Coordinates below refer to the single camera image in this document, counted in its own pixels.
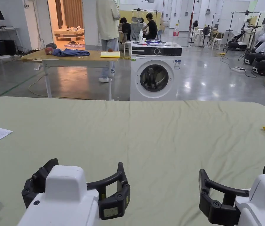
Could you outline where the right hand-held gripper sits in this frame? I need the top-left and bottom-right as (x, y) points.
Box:
(198, 164), (265, 226)

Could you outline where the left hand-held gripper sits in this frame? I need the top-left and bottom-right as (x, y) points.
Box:
(17, 158), (131, 226)

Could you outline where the bed with pale green sheet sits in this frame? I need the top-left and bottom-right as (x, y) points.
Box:
(0, 96), (265, 226)

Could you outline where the wooden table with white legs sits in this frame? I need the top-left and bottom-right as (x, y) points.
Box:
(20, 43), (121, 101)

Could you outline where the white washing machine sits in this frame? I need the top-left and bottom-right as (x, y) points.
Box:
(130, 24), (183, 102)

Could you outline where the white plastic chair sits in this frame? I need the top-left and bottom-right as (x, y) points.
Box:
(208, 32), (225, 51)

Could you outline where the black robot with white arms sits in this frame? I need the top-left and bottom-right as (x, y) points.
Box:
(224, 10), (262, 52)

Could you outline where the low bed with beige sheet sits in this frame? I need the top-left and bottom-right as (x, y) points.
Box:
(54, 25), (85, 42)

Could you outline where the black standing fan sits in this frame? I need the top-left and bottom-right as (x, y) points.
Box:
(188, 20), (199, 43)
(200, 25), (211, 49)

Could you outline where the grey office chair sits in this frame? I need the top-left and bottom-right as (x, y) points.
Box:
(130, 17), (147, 42)

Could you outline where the group of people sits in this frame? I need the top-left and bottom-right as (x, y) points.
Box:
(119, 13), (159, 45)

